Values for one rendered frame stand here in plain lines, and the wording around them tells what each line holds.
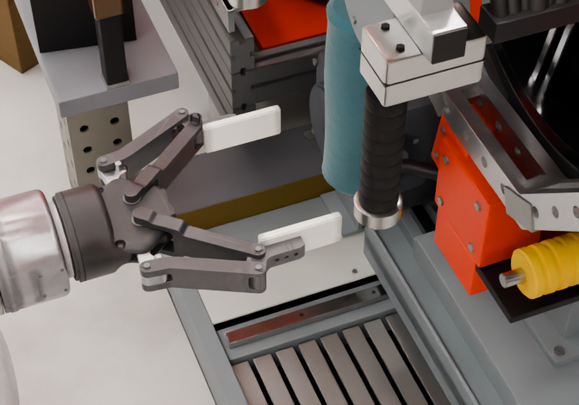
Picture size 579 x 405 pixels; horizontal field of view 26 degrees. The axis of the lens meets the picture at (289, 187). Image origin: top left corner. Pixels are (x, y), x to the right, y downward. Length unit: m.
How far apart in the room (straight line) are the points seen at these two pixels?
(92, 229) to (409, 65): 0.28
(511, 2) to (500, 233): 0.51
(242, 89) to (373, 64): 1.04
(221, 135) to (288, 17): 1.04
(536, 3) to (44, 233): 0.42
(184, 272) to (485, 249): 0.56
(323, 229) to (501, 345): 0.74
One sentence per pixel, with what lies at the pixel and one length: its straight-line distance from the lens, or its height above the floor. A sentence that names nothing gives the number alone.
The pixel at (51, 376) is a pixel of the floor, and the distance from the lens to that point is 1.97.
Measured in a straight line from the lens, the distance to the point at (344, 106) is 1.42.
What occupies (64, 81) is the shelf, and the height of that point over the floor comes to 0.45.
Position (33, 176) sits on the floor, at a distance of 2.26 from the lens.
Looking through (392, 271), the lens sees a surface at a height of 0.16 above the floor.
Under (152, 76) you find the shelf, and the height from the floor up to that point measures 0.45.
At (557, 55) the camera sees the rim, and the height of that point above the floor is 0.68.
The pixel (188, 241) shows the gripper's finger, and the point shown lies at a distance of 1.00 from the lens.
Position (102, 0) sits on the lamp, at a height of 0.60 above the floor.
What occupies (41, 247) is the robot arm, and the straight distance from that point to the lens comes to 0.98.
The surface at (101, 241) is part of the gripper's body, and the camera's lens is 0.99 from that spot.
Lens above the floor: 1.58
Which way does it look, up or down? 46 degrees down
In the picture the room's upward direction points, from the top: straight up
